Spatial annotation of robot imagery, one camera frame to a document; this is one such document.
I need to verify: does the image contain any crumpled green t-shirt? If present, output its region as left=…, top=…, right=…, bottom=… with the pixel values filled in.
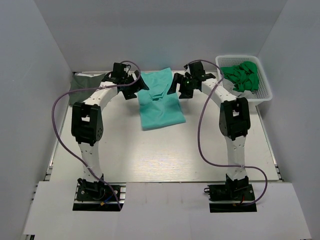
left=220, top=61, right=260, bottom=93

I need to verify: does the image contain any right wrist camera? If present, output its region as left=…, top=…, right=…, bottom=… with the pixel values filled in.
left=184, top=61, right=206, bottom=78

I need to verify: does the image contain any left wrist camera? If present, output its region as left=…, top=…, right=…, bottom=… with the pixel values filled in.
left=110, top=62, right=131, bottom=79

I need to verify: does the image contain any folded dark olive t-shirt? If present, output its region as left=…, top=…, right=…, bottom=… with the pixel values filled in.
left=69, top=73, right=106, bottom=105

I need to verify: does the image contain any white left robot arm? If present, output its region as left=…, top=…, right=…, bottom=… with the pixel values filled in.
left=71, top=70, right=149, bottom=183

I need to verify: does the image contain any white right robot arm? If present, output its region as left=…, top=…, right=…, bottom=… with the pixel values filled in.
left=167, top=72, right=251, bottom=191

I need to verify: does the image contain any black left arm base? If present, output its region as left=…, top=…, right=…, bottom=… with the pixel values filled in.
left=72, top=183, right=120, bottom=212

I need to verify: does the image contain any teal t-shirt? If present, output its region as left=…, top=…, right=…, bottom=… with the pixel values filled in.
left=137, top=67, right=186, bottom=131

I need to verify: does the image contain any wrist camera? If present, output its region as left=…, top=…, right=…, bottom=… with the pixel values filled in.
left=184, top=61, right=206, bottom=78
left=110, top=62, right=131, bottom=79

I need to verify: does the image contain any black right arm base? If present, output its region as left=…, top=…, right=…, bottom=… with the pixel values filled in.
left=203, top=184, right=257, bottom=213

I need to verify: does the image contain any white plastic basket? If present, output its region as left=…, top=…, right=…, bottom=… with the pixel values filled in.
left=215, top=55, right=273, bottom=105

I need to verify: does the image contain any crumpled grey t-shirt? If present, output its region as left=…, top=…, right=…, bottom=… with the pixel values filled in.
left=222, top=79, right=257, bottom=100

